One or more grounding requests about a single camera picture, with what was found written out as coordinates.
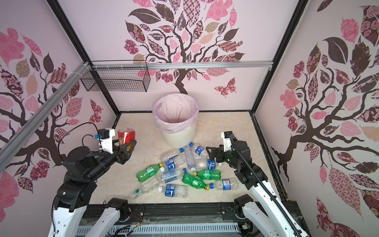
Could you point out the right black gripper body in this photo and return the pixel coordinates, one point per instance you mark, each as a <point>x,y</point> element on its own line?
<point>228,157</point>

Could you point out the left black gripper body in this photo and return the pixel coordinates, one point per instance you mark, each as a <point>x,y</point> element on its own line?
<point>119,155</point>

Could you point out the small blue label bottle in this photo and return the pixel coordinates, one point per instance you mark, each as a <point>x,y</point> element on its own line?
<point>199,150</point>

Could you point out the red label orange bottle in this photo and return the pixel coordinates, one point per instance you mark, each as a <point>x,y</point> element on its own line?
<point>126,135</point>

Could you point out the clear bottle white cap blue label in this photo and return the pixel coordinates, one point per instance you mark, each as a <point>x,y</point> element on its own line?
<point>205,164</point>

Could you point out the green bottle yellow cap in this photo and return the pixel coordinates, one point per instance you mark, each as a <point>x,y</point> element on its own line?
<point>148,172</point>
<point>194,182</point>

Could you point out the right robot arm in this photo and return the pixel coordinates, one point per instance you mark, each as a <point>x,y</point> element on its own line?
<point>264,209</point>

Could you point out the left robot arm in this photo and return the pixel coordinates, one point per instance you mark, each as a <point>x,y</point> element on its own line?
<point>84,167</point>

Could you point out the cream ribbed trash bin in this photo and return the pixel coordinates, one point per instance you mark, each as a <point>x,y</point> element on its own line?
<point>180,139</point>

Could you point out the pink plastic bin liner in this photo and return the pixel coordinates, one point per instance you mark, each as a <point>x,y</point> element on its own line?
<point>175,113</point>

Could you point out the clear bottle blue cap tall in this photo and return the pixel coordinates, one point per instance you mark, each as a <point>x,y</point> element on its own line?
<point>189,157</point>

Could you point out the blue label bottle right lower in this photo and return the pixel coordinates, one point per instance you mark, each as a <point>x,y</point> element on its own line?
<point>227,184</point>

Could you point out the clear bottle blue cap crushed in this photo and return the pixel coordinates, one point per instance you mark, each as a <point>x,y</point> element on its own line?
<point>174,154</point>

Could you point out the clear bottle green cap lower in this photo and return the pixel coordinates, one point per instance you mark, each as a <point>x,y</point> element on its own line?
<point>145,187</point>

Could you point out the clear bottle blue cap centre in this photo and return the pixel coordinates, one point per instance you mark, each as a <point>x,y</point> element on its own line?
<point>172,175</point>

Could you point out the blue label bottle front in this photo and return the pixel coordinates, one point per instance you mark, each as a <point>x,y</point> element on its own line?
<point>173,190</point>

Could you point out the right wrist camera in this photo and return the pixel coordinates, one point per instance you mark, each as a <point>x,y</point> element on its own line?
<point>227,143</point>

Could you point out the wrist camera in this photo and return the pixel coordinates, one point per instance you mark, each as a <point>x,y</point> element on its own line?
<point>105,137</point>
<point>227,143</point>

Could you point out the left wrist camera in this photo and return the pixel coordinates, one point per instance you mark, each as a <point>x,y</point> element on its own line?
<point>105,137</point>

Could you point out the black base frame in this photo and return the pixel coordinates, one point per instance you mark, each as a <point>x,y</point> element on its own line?
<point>183,213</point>

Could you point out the black wire basket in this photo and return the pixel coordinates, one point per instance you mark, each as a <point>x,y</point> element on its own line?
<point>117,76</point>

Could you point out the white slotted cable duct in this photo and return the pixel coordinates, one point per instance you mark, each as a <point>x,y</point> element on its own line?
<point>166,229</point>

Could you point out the horizontal aluminium rail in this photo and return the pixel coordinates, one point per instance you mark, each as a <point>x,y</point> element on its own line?
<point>197,65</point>

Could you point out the diagonal aluminium rail left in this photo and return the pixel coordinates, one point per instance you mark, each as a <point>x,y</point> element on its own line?
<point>11,148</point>

